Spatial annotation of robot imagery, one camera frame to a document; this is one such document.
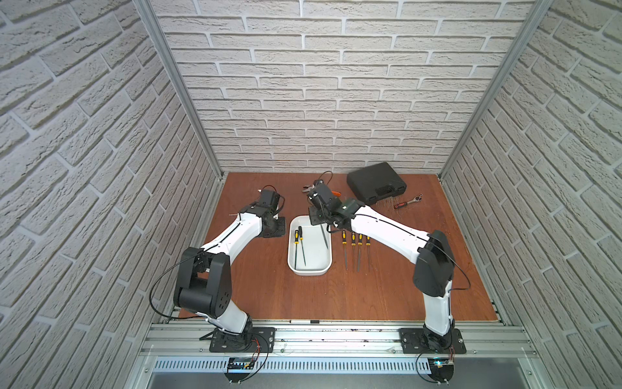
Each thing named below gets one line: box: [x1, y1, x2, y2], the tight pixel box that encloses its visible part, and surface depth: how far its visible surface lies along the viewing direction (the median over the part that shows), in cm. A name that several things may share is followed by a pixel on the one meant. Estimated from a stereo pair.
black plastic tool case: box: [346, 162, 408, 206], surface depth 116 cm
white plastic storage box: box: [286, 214, 333, 277], surface depth 94 cm
